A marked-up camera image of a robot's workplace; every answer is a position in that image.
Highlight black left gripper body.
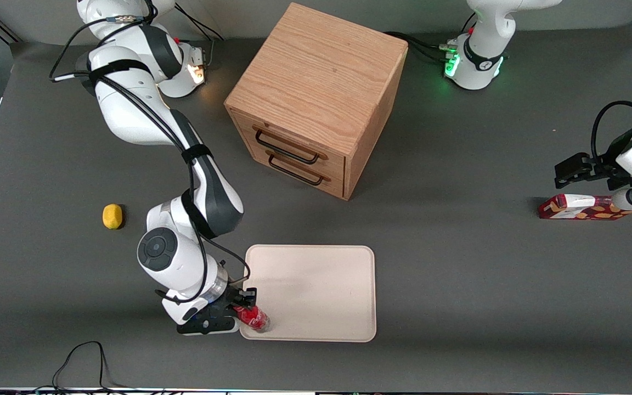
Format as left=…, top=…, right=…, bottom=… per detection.
left=589, top=127, right=632, bottom=191

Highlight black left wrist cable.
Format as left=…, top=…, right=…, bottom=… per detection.
left=591, top=100, right=632, bottom=161

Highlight yellow lemon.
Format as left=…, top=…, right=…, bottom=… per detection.
left=102, top=204, right=123, bottom=230

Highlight beige rectangular tray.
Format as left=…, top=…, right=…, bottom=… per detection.
left=239, top=244, right=377, bottom=343

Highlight wooden two-drawer cabinet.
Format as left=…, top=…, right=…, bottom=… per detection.
left=224, top=2, right=409, bottom=201

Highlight red snack box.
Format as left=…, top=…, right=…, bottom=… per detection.
left=538, top=194, right=632, bottom=221

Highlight red coke bottle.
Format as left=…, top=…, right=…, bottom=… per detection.
left=234, top=305, right=272, bottom=334

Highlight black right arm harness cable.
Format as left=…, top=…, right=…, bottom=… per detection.
left=49, top=0, right=252, bottom=304

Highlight black long drawer handle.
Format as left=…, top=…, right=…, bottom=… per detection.
left=254, top=129, right=321, bottom=165

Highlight black left arm base cables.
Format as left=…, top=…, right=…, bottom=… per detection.
left=385, top=31, right=455, bottom=62

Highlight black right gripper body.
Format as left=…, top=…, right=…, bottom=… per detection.
left=194, top=295, right=241, bottom=331

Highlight black right arm base cable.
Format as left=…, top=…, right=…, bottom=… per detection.
left=174, top=3, right=225, bottom=42

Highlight black short drawer handle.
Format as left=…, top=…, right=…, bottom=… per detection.
left=267, top=154, right=325, bottom=187

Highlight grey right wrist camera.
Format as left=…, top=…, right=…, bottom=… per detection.
left=177, top=317, right=240, bottom=336

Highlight black looped table-edge cable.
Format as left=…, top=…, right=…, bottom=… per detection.
left=33, top=341, right=130, bottom=393

